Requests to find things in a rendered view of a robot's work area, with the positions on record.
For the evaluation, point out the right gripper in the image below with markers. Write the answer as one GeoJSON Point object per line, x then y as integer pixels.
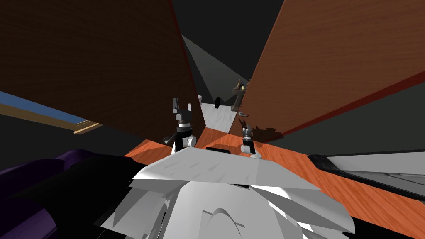
{"type": "Point", "coordinates": [247, 133]}

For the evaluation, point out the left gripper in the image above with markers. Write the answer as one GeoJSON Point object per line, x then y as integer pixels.
{"type": "Point", "coordinates": [183, 117]}

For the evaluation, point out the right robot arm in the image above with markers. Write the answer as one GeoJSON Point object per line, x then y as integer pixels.
{"type": "Point", "coordinates": [249, 147]}

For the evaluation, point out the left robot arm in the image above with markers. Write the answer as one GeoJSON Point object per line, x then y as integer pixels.
{"type": "Point", "coordinates": [182, 137]}

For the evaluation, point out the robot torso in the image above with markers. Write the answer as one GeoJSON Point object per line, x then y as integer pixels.
{"type": "Point", "coordinates": [212, 186]}

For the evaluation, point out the dark brown wooden door leaf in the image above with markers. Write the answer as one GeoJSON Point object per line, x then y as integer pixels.
{"type": "Point", "coordinates": [99, 59]}

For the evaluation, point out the reddish brown wooden door leaf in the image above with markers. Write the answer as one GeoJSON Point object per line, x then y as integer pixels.
{"type": "Point", "coordinates": [325, 56]}

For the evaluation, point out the black and grey flat furniture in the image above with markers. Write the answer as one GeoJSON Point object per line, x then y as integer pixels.
{"type": "Point", "coordinates": [375, 172]}

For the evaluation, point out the blue wood-framed picture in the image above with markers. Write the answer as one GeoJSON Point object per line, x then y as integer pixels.
{"type": "Point", "coordinates": [40, 113]}

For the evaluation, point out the purple sofa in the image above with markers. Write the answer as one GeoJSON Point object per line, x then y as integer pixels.
{"type": "Point", "coordinates": [30, 199]}

